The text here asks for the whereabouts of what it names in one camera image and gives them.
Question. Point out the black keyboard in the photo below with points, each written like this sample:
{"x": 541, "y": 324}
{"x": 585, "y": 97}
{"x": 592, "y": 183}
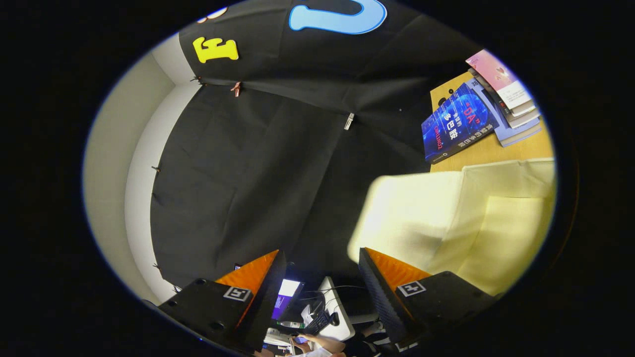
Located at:
{"x": 317, "y": 322}

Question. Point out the dark blue book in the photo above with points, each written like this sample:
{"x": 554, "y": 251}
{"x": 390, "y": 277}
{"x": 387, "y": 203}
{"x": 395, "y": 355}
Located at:
{"x": 459, "y": 124}

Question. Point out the white desk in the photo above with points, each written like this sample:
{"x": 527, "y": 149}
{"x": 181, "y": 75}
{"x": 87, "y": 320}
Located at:
{"x": 337, "y": 312}

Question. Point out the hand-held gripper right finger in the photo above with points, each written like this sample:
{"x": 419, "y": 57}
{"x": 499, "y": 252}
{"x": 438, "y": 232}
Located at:
{"x": 384, "y": 302}

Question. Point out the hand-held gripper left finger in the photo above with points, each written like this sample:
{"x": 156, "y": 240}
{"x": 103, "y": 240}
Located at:
{"x": 260, "y": 302}

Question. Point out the light blue book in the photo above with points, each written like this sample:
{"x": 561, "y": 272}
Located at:
{"x": 516, "y": 134}

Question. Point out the pink clip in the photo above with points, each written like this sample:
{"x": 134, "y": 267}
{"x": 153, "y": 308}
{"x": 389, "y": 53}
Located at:
{"x": 236, "y": 89}

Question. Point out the computer monitor with purple screen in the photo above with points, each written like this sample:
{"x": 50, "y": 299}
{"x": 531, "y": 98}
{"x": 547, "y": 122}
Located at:
{"x": 286, "y": 297}

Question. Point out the black backdrop cloth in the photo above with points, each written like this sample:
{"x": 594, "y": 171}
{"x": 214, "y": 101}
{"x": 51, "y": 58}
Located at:
{"x": 258, "y": 173}

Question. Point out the pink cover book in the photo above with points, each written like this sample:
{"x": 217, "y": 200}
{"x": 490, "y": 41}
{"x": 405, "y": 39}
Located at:
{"x": 498, "y": 79}

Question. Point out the cream fabric storage box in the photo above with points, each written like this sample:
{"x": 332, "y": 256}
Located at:
{"x": 446, "y": 218}

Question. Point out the silver clip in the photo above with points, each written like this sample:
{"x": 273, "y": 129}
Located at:
{"x": 349, "y": 121}

